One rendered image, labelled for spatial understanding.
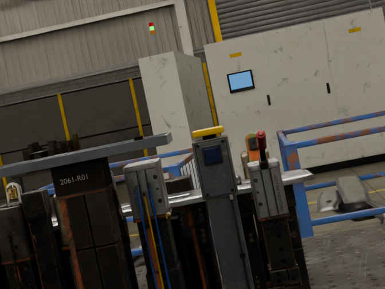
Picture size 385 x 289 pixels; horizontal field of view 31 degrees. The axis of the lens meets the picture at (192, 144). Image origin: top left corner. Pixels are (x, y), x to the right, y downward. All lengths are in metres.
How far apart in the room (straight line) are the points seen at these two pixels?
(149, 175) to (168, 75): 7.99
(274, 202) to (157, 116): 8.04
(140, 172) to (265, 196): 0.27
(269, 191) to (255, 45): 7.96
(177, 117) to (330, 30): 2.35
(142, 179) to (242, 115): 7.94
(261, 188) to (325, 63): 7.99
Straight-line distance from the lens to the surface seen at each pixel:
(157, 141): 1.29
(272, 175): 1.49
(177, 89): 9.43
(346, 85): 9.47
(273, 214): 1.50
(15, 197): 1.90
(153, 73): 9.50
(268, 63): 9.42
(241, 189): 1.60
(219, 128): 1.32
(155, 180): 1.49
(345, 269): 1.93
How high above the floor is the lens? 1.21
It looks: 3 degrees down
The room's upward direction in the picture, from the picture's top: 11 degrees counter-clockwise
